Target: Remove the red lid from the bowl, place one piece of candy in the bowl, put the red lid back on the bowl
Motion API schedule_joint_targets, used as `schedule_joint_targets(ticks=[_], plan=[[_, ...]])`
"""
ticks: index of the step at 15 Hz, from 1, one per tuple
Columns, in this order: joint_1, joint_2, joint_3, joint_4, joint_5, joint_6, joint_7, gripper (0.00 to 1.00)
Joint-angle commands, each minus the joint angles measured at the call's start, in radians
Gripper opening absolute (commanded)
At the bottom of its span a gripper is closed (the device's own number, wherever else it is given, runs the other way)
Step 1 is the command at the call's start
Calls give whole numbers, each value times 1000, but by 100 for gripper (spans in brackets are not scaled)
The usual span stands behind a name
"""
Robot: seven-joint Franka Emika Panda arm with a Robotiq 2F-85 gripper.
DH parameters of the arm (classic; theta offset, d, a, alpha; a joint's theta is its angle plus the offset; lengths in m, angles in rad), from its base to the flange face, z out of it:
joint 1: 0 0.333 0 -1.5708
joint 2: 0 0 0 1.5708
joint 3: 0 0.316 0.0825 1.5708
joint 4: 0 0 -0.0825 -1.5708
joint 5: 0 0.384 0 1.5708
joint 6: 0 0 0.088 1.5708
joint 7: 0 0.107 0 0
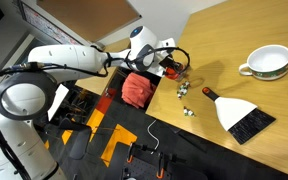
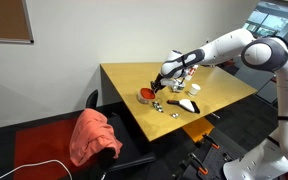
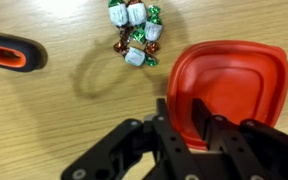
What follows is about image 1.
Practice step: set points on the brown cork board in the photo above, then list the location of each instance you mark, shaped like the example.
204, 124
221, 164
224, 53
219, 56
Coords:
84, 16

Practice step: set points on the salmon pink cloth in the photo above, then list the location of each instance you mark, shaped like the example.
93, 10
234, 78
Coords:
137, 90

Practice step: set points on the framed whiteboard with writing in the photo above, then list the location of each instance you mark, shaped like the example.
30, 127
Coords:
50, 30

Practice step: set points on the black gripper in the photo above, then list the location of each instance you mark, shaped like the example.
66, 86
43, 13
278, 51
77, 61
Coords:
166, 62

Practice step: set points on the white flat panel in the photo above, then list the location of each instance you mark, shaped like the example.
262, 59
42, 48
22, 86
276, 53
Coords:
59, 100

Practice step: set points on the dark grey office chair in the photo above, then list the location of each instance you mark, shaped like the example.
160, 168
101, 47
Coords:
80, 143

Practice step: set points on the white soup mug green band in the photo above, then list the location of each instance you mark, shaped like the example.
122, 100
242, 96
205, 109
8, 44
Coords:
267, 61

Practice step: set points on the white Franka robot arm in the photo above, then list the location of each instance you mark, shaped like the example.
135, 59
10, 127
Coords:
67, 58

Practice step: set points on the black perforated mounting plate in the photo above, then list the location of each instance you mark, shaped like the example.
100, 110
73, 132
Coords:
144, 170

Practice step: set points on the red plastic lid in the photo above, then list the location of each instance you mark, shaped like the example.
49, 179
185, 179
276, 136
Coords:
172, 73

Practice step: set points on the small wrapped candy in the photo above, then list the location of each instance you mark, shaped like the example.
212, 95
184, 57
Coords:
186, 83
186, 111
183, 88
179, 95
191, 113

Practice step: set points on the white brush with black bristles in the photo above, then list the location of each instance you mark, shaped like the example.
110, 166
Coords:
234, 111

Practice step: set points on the black orange bar clamp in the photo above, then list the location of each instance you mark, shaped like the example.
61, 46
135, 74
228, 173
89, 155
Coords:
129, 153
161, 165

